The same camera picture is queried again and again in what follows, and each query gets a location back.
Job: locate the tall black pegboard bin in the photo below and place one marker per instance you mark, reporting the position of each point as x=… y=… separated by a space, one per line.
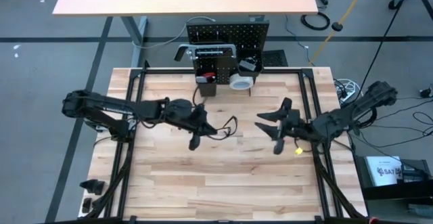
x=207 y=89

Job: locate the small black plastic bracket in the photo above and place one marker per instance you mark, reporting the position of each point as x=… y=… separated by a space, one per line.
x=87 y=205

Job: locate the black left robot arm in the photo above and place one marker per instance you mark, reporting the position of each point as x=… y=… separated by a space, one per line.
x=111 y=107

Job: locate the silver metal peg hook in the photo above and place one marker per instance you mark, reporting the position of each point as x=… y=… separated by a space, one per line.
x=253 y=61

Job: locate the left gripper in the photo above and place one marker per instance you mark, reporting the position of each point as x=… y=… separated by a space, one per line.
x=184 y=114

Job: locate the silver curved pegboard hook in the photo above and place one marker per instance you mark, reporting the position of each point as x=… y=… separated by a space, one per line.
x=219 y=34
x=197 y=36

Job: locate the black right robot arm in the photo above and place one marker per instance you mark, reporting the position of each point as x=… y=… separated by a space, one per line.
x=352 y=110

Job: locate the wide black pegboard bin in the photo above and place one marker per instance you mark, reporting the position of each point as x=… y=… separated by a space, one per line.
x=250 y=53

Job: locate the black aluminium table frame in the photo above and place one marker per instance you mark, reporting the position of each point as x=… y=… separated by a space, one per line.
x=162 y=71

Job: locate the large black plastic bracket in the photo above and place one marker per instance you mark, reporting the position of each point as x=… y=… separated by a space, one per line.
x=93 y=186

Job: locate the black perforated pegboard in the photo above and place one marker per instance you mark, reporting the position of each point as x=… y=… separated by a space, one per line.
x=230 y=34

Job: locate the white booklet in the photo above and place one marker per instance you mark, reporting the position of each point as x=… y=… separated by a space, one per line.
x=384 y=171

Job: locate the black safety glasses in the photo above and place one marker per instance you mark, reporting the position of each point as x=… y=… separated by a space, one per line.
x=230 y=131

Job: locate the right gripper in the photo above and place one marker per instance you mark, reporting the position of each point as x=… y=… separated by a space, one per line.
x=291 y=126

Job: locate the black round floor weight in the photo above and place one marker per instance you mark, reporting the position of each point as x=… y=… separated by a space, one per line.
x=337 y=26

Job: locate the dark grey rectangular block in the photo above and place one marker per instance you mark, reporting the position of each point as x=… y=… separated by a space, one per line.
x=247 y=65

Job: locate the black grid mat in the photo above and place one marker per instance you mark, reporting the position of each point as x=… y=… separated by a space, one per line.
x=277 y=58

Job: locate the white tape roll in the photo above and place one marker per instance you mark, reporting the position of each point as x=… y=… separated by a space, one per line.
x=242 y=83

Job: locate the red button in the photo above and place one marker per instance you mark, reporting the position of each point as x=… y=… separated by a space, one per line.
x=373 y=221

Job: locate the black side table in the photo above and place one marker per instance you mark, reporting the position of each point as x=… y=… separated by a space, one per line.
x=389 y=193

